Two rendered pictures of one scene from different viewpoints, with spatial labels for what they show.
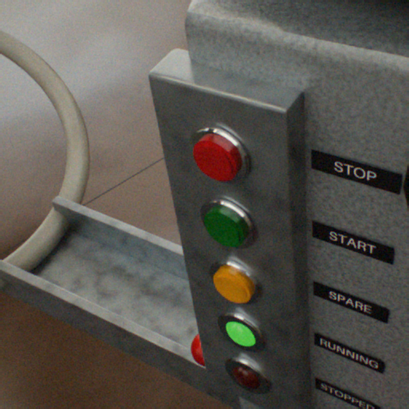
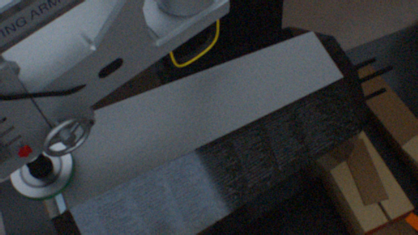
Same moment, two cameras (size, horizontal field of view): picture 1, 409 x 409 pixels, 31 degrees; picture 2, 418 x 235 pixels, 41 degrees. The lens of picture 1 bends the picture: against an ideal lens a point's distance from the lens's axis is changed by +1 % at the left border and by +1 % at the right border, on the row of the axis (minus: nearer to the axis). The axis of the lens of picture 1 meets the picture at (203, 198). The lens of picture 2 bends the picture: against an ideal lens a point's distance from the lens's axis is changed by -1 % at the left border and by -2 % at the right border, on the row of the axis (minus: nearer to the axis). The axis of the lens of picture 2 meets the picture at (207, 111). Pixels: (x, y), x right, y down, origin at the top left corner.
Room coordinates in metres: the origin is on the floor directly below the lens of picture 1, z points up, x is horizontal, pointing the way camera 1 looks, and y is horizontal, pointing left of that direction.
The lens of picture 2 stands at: (-0.48, 0.40, 2.56)
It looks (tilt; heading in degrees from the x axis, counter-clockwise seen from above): 61 degrees down; 291
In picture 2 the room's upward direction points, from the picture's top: 8 degrees counter-clockwise
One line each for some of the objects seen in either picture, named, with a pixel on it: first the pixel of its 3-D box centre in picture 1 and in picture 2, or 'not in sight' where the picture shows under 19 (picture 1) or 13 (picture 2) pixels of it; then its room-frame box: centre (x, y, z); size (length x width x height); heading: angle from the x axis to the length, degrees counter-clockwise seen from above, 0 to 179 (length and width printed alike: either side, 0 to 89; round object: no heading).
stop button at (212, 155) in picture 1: (217, 157); not in sight; (0.29, -0.01, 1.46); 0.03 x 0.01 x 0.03; 52
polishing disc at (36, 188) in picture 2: not in sight; (41, 168); (0.35, -0.15, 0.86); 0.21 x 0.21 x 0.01
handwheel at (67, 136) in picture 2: not in sight; (61, 128); (0.18, -0.17, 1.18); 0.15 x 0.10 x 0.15; 52
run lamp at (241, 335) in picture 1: (242, 331); not in sight; (0.29, -0.01, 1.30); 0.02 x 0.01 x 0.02; 52
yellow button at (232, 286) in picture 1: (234, 283); not in sight; (0.29, -0.01, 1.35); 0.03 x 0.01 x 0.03; 52
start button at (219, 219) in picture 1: (226, 225); not in sight; (0.29, -0.01, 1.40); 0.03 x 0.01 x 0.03; 52
